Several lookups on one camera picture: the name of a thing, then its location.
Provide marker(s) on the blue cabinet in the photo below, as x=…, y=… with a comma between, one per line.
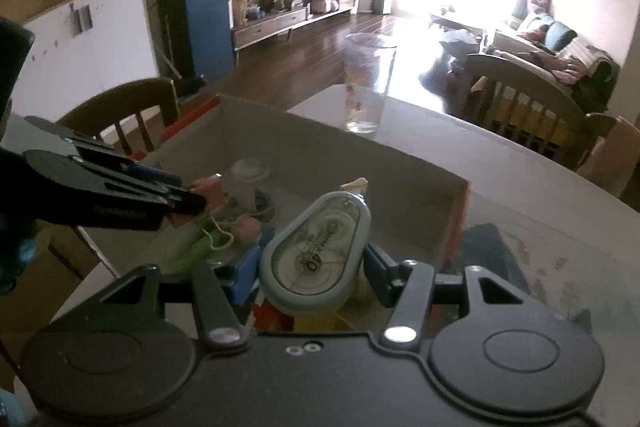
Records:
x=207, y=22

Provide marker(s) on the light wooden chair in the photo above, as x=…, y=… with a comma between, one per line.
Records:
x=600, y=124
x=520, y=82

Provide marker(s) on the white cabinet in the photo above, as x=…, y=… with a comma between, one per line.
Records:
x=95, y=42

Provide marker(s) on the orange cardboard box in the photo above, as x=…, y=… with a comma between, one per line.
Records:
x=350, y=147

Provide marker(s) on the blue printed table mat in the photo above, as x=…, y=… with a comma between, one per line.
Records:
x=492, y=252

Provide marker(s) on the striped sofa blanket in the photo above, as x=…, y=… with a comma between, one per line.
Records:
x=585, y=57

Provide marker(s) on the dark wooden chair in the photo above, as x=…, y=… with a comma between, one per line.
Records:
x=125, y=102

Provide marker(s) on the beige sofa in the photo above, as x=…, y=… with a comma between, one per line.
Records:
x=525, y=47

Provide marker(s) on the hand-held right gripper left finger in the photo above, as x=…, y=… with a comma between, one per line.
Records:
x=245, y=279

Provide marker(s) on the person's left hand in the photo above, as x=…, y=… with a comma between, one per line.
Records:
x=22, y=257

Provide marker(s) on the small tape roll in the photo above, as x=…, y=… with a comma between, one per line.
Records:
x=266, y=207

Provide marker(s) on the pink pig toy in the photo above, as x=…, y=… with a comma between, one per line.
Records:
x=206, y=189

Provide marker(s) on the clear glass vase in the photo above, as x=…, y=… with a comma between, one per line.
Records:
x=367, y=72

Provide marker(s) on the pink round case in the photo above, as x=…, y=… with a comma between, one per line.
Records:
x=246, y=228

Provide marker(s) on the round coffee table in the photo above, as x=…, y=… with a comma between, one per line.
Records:
x=455, y=21

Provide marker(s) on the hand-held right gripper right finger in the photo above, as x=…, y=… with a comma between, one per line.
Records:
x=380, y=274

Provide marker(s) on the wooden tv cabinet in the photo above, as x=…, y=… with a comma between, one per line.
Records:
x=280, y=24

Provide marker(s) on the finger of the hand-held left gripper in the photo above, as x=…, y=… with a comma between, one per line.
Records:
x=150, y=176
x=185, y=203

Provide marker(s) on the grey bean bag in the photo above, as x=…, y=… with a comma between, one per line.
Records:
x=460, y=42

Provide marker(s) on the white bottle silver cap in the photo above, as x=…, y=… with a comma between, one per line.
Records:
x=250, y=177

